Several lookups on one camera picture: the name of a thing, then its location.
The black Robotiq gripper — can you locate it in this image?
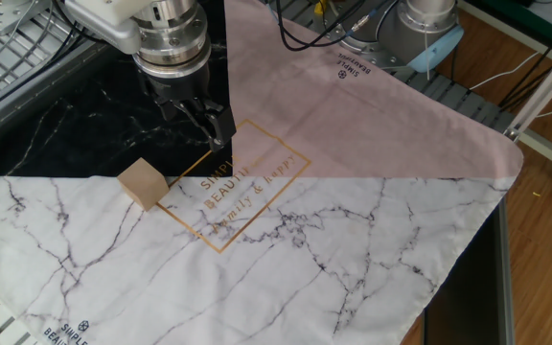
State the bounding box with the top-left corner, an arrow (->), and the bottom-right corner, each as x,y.
134,55 -> 238,153

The small wooden cube block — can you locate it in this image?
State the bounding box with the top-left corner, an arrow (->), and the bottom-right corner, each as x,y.
116,156 -> 171,213

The marble pink black printed cloth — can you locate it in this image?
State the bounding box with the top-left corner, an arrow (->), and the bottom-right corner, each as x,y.
0,0 -> 525,345

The aluminium mounting plate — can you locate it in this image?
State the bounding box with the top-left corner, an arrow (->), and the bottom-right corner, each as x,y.
0,0 -> 52,37

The green board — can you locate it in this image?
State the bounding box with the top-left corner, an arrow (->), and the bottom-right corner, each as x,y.
467,0 -> 552,53

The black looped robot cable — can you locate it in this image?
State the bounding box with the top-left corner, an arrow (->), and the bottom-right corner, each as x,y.
274,0 -> 395,53

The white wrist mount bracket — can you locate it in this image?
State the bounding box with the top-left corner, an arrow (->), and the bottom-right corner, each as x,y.
62,0 -> 155,56

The grey metal table edge rail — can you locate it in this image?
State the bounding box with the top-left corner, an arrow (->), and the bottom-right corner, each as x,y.
0,40 -> 109,148

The metal wire grid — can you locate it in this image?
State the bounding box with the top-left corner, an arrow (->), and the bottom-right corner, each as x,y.
0,11 -> 79,110

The white thin cable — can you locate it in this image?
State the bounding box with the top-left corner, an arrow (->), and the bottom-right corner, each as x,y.
469,50 -> 543,92

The black floor cable bundle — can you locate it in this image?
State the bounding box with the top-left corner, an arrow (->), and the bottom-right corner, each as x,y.
498,13 -> 552,112

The aluminium frame post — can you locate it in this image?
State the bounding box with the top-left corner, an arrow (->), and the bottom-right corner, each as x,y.
503,33 -> 552,143

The aluminium frame rail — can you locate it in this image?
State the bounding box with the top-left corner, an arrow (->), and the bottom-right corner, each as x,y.
517,128 -> 552,179

